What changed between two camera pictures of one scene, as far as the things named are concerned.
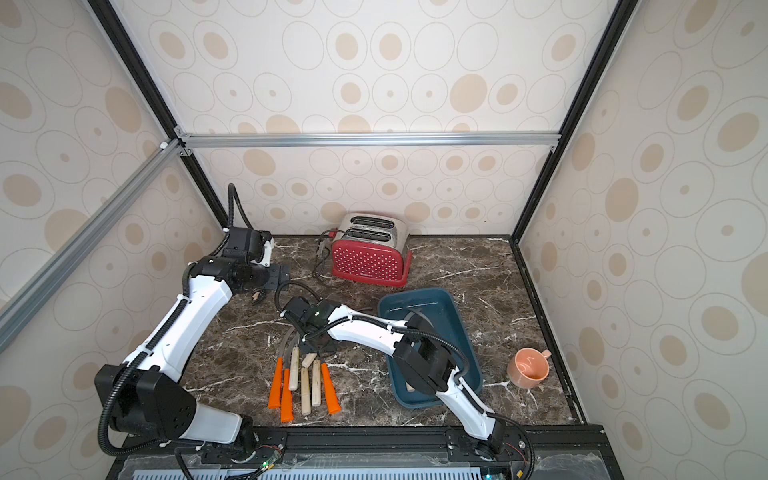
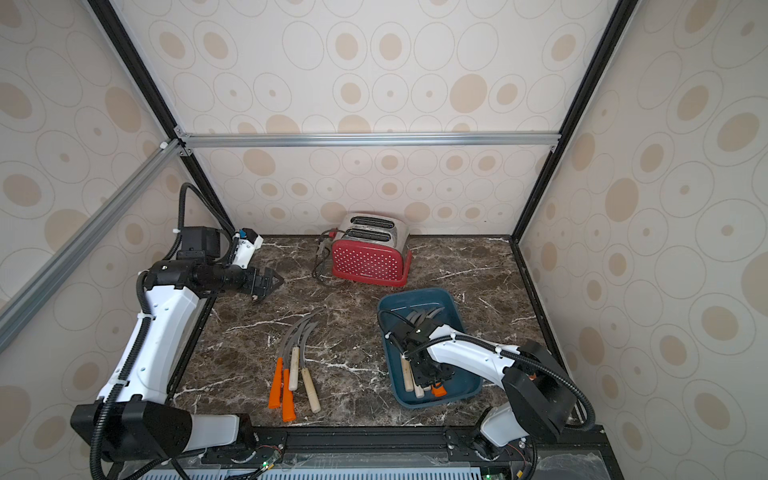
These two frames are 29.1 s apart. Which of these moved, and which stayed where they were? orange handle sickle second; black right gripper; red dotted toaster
Moved: black right gripper
Stayed: orange handle sickle second; red dotted toaster
